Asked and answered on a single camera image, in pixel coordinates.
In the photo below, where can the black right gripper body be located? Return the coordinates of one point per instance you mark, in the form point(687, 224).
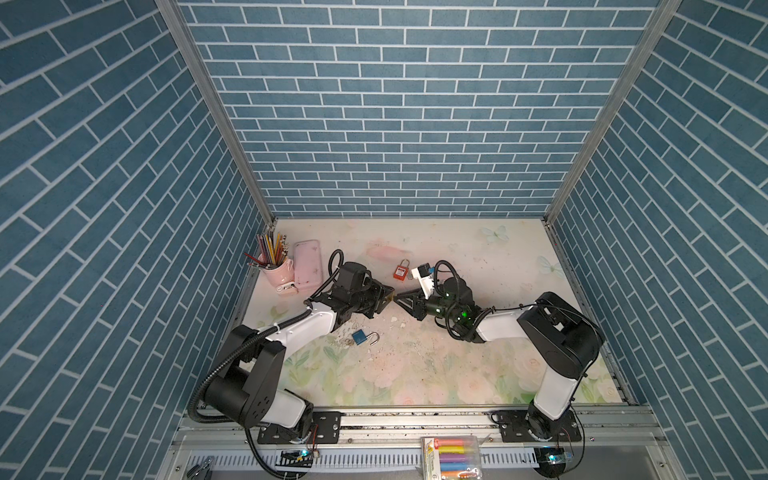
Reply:
point(437, 306)

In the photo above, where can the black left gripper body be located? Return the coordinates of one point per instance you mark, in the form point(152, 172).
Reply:
point(367, 298)

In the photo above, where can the red padlock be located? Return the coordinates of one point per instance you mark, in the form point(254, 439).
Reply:
point(402, 271)

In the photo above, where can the blue padlock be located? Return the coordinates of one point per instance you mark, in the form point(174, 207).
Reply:
point(360, 337)

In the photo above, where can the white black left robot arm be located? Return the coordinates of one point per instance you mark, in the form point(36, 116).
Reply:
point(243, 384)

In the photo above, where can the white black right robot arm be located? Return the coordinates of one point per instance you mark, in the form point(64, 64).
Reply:
point(568, 341)

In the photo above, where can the pink pencil case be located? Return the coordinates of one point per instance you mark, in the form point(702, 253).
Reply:
point(308, 268)

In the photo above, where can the pink pencil cup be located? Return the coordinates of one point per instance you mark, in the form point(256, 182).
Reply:
point(281, 278)

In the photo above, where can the coloured pencils bundle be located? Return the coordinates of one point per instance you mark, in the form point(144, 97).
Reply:
point(272, 251)

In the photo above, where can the marker pen box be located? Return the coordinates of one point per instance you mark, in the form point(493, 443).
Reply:
point(451, 457)

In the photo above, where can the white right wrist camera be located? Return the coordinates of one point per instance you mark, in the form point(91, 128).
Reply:
point(424, 275)

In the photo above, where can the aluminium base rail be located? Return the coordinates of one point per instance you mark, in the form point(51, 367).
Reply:
point(611, 441)

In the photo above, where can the aluminium corner post left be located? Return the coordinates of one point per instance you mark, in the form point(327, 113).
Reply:
point(181, 34)

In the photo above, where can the aluminium corner post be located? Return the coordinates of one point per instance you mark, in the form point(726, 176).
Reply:
point(657, 24)
point(181, 34)

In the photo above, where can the aluminium corner post right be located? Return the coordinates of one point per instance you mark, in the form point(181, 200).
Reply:
point(657, 24)

